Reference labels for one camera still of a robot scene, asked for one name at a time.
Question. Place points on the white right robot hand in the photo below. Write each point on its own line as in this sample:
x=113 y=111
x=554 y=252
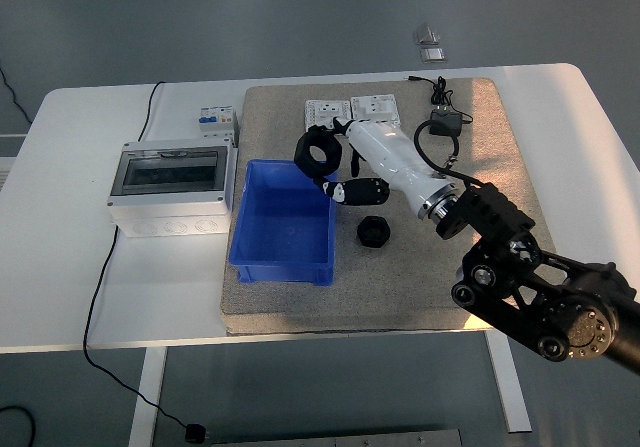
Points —
x=390 y=152

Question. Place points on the black hexagonal nut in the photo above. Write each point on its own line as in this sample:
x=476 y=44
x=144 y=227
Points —
x=374 y=234
x=305 y=159

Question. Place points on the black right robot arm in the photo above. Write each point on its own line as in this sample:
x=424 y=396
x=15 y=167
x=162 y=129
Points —
x=500 y=217

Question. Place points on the blue plastic box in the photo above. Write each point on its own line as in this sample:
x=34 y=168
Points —
x=285 y=227

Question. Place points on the white distribution box clear lid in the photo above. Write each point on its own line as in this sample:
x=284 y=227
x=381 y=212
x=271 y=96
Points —
x=170 y=202

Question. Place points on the white socket panel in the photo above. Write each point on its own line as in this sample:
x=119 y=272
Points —
x=325 y=112
x=375 y=107

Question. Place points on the black power adapter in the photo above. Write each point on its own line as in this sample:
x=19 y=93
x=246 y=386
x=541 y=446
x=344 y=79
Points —
x=445 y=126

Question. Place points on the flat silver floor outlet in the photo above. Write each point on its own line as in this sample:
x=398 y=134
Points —
x=433 y=54

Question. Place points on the open silver floor outlet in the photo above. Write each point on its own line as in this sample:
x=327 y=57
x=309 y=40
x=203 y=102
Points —
x=425 y=34

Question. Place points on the grey-brown mat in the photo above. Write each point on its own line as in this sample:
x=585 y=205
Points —
x=400 y=287

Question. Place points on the white circuit breaker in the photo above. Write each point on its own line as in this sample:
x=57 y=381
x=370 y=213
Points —
x=216 y=119

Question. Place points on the white table leg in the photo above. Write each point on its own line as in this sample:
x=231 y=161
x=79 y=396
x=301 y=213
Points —
x=510 y=392
x=147 y=397

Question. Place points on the grey metal plate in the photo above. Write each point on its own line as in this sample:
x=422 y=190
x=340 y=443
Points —
x=335 y=439

